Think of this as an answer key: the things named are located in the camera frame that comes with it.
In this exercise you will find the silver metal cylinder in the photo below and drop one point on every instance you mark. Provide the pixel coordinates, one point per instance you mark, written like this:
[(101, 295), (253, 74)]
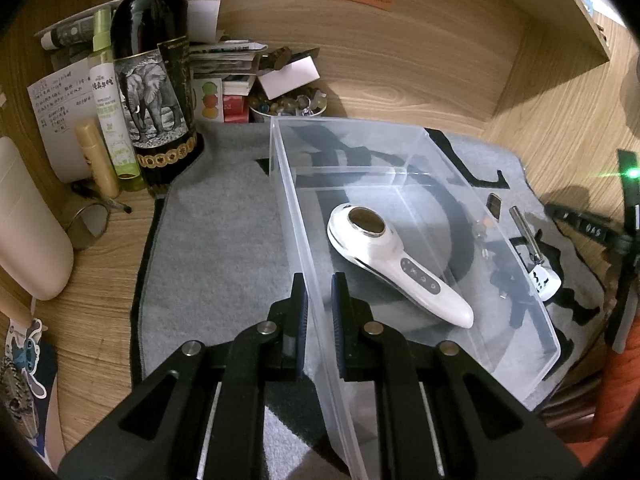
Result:
[(533, 249)]

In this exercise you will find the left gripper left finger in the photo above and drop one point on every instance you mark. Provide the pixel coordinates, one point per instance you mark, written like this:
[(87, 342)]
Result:
[(290, 315)]

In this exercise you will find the dark elephant label wine bottle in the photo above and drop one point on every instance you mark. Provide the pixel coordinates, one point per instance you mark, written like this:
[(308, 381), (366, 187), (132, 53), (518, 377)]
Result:
[(151, 60)]

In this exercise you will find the cartoon sticker card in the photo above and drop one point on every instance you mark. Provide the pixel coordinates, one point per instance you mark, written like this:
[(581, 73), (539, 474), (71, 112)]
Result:
[(29, 390)]

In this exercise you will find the small tan tube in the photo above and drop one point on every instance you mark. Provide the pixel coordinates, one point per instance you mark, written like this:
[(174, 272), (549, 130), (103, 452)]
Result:
[(96, 155)]

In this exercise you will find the green white spray bottle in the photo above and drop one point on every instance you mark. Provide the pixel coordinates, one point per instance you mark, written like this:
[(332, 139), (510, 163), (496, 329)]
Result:
[(106, 98)]

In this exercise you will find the grey felt mat black pattern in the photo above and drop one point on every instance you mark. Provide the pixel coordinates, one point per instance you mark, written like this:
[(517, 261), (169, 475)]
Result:
[(252, 211)]

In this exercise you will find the white handwritten note paper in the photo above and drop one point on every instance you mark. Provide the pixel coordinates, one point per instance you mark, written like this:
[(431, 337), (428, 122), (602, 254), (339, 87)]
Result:
[(59, 102)]

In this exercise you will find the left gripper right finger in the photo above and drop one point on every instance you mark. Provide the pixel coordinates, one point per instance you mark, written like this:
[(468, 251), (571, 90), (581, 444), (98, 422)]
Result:
[(350, 315)]

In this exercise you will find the black pen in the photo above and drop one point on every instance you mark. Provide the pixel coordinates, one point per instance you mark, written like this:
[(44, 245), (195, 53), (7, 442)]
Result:
[(86, 191)]

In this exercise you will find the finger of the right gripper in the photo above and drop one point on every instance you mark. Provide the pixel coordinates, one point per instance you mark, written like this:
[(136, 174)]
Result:
[(602, 230)]

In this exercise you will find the white handheld massager device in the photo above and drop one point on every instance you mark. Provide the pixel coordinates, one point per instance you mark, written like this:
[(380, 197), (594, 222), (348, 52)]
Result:
[(364, 238)]

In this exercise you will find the white travel plug adapter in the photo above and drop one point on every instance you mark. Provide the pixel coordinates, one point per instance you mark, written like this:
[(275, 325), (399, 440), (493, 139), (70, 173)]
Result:
[(545, 280)]

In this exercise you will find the small dark rectangular item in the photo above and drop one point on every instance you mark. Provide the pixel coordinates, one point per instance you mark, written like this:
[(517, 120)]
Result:
[(494, 205)]

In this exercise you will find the stack of books and papers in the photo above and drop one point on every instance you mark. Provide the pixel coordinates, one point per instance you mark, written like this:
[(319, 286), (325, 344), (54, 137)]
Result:
[(236, 63)]

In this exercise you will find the white bowl of trinkets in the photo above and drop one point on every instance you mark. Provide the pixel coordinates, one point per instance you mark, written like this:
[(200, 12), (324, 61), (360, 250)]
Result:
[(310, 103)]

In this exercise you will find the fruit picture white box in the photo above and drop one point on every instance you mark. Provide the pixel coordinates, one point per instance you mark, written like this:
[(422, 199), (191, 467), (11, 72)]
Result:
[(208, 105)]

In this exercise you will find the clear glass cup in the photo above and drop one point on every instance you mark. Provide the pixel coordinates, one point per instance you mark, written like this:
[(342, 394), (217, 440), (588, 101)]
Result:
[(88, 225)]

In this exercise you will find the cream white plastic jug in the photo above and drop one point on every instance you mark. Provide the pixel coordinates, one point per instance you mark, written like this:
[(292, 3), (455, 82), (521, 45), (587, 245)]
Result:
[(35, 250)]

